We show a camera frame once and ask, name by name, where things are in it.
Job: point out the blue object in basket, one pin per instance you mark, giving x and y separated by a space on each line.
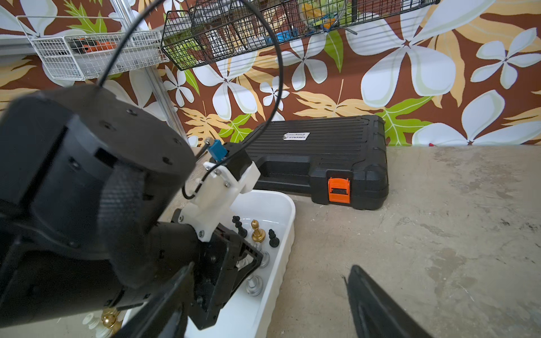
286 36

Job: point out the white wire basket left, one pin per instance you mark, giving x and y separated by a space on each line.
86 56

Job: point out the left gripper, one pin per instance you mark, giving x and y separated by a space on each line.
220 267

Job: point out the black tool case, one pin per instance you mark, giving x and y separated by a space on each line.
333 160

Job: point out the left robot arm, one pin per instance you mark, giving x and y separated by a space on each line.
84 180

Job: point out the black chess pawn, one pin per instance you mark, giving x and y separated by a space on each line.
274 242

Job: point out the gold chess piece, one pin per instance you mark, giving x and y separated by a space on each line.
111 319
258 234

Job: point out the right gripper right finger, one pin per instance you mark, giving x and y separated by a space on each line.
374 312

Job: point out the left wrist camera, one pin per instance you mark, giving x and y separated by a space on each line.
223 184

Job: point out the white storage box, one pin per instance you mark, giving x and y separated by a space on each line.
245 315

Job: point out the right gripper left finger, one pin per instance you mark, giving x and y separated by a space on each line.
166 315

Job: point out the orange black tool in basket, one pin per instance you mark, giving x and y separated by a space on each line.
85 46

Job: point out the black wire basket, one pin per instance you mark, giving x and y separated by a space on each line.
211 31

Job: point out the silver chess piece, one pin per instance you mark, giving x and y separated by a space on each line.
254 285
265 259

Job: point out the white chess pawn left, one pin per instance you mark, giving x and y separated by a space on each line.
96 325

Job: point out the black chess piece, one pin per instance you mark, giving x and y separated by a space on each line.
238 225

